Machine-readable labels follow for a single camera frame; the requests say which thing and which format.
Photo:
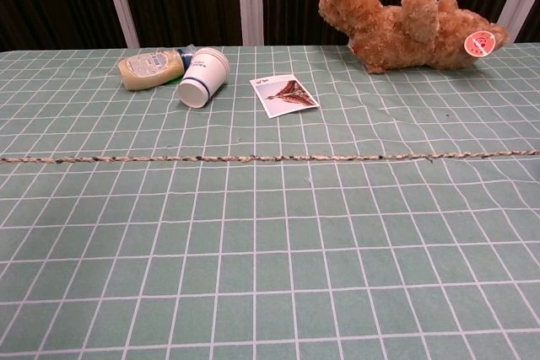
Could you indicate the white photo card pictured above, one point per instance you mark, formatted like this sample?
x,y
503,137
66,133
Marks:
x,y
282,96

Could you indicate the white paper cup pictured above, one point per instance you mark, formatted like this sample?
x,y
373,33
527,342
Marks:
x,y
202,77

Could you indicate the mayonnaise squeeze bottle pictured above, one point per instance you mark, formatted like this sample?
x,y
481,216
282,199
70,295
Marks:
x,y
147,69

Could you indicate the brown plush toy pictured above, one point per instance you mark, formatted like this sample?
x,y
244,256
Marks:
x,y
379,35

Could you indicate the green checked tablecloth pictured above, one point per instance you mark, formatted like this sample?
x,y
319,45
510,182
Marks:
x,y
126,292

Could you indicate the round red hang tag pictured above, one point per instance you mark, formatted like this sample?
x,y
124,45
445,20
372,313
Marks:
x,y
478,44

